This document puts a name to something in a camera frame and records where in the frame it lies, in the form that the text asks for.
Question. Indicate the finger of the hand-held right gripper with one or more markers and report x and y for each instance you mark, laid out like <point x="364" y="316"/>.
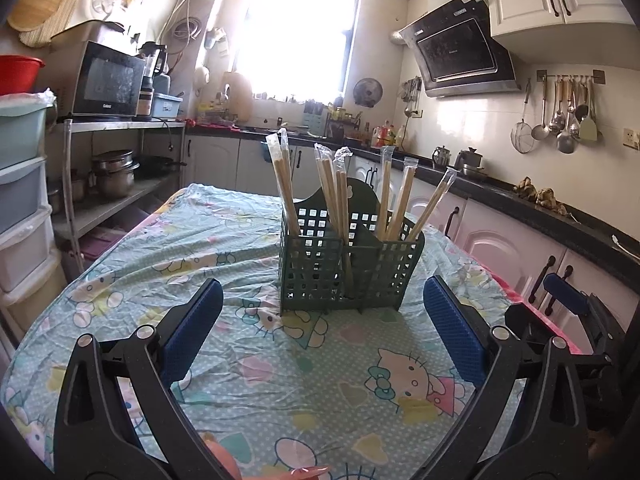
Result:
<point x="530" y="317"/>
<point x="567" y="292"/>

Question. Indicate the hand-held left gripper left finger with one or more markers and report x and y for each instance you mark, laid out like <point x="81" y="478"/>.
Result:
<point x="200" y="320"/>

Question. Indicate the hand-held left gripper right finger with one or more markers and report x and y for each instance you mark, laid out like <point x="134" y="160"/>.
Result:
<point x="452" y="325"/>

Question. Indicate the green plastic utensil basket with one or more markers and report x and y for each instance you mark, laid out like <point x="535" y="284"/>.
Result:
<point x="310" y="270"/>

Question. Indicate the bunch of chopsticks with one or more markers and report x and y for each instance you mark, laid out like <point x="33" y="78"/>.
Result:
<point x="286" y="195"/>

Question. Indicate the black kitchen countertop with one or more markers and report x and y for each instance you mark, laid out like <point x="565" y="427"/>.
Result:
<point x="575" y="232"/>

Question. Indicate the brown knobby roots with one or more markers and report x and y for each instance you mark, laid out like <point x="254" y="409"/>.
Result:
<point x="540" y="194"/>

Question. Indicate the cartoon printed tablecloth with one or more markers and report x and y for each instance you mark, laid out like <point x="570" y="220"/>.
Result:
<point x="300" y="370"/>

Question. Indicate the large grey ladle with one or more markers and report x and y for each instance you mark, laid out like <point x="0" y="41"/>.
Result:
<point x="566" y="143"/>

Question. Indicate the black wok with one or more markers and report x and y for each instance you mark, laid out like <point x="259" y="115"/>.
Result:
<point x="157" y="164"/>

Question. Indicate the steel ladle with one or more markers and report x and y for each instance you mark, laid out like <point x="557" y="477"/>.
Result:
<point x="540" y="132"/>

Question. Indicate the green spatula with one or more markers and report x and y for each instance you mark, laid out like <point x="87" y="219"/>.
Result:
<point x="588" y="130"/>

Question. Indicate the steel teapot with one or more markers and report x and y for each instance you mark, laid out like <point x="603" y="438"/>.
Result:
<point x="441" y="156"/>

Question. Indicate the stacked steel pots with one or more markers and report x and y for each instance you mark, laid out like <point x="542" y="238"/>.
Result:
<point x="112" y="172"/>

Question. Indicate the steel spoon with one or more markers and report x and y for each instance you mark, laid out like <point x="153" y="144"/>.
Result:
<point x="556" y="121"/>

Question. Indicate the blue hanging bin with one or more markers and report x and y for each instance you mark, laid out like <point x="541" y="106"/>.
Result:
<point x="265" y="151"/>

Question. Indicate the condiment bottles group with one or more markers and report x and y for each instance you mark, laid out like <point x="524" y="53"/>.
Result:
<point x="385" y="135"/>

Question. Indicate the metal shelf rack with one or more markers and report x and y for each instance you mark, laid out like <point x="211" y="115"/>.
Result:
<point x="120" y="124"/>

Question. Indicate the blue plastic box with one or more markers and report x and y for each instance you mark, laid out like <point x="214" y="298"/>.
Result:
<point x="166" y="105"/>

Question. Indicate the plastic drawer unit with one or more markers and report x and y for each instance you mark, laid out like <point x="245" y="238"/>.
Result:
<point x="25" y="185"/>

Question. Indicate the wooden cutting board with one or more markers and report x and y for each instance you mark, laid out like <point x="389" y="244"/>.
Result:
<point x="239" y="95"/>

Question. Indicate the pale blue countertop organizer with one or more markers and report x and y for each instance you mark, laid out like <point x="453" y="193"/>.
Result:
<point x="315" y="115"/>

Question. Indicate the dark hanging kitchen tools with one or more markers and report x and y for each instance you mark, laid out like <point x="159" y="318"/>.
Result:
<point x="412" y="92"/>

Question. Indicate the blender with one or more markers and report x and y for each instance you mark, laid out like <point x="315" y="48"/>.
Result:
<point x="152" y="75"/>

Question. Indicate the black microwave oven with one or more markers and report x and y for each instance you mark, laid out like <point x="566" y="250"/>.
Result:
<point x="105" y="80"/>

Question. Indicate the black range hood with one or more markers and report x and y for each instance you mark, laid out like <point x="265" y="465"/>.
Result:
<point x="455" y="50"/>

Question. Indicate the kitchen window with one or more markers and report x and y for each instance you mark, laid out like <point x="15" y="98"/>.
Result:
<point x="295" y="35"/>

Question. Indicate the red plastic basin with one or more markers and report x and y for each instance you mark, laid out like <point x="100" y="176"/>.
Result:
<point x="17" y="74"/>

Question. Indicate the round woven tray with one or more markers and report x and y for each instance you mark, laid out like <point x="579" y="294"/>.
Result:
<point x="52" y="35"/>

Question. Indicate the wall outlet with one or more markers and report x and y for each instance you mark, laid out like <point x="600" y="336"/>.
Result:
<point x="631" y="137"/>

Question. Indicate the white wall pitcher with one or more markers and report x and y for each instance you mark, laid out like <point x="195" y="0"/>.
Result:
<point x="201" y="79"/>

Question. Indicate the small wall fan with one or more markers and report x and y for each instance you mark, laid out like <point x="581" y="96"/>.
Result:
<point x="367" y="92"/>

